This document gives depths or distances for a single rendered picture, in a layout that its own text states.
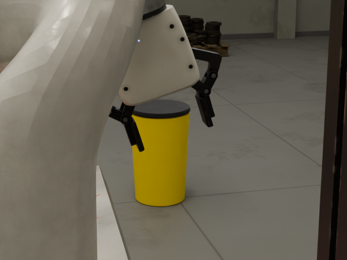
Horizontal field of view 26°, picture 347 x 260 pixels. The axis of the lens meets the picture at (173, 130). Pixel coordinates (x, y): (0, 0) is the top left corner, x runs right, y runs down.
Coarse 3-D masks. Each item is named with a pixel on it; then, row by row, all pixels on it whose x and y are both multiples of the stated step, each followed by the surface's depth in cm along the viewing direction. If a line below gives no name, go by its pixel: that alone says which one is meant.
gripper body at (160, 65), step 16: (144, 16) 86; (160, 16) 88; (176, 16) 89; (144, 32) 88; (160, 32) 88; (176, 32) 89; (144, 48) 88; (160, 48) 89; (176, 48) 89; (144, 64) 89; (160, 64) 89; (176, 64) 90; (192, 64) 90; (128, 80) 89; (144, 80) 89; (160, 80) 90; (176, 80) 90; (192, 80) 91; (128, 96) 90; (144, 96) 90; (160, 96) 90
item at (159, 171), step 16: (144, 112) 460; (160, 112) 460; (176, 112) 460; (144, 128) 463; (160, 128) 460; (176, 128) 463; (144, 144) 466; (160, 144) 463; (176, 144) 467; (144, 160) 470; (160, 160) 466; (176, 160) 470; (144, 176) 473; (160, 176) 470; (176, 176) 474; (144, 192) 477; (160, 192) 473; (176, 192) 477
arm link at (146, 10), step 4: (148, 0) 86; (152, 0) 87; (156, 0) 87; (160, 0) 88; (148, 4) 86; (152, 4) 87; (156, 4) 87; (160, 4) 88; (144, 8) 86; (148, 8) 86; (152, 8) 87; (156, 8) 87; (144, 12) 86; (148, 12) 87
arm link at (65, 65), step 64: (0, 0) 43; (64, 0) 40; (128, 0) 42; (0, 64) 45; (64, 64) 39; (128, 64) 43; (0, 128) 39; (64, 128) 40; (0, 192) 40; (64, 192) 41; (0, 256) 40; (64, 256) 41
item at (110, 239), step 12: (96, 168) 123; (96, 180) 118; (96, 192) 113; (108, 192) 116; (108, 204) 107; (108, 216) 103; (108, 228) 99; (120, 228) 105; (108, 240) 96; (120, 240) 95; (108, 252) 93; (120, 252) 92
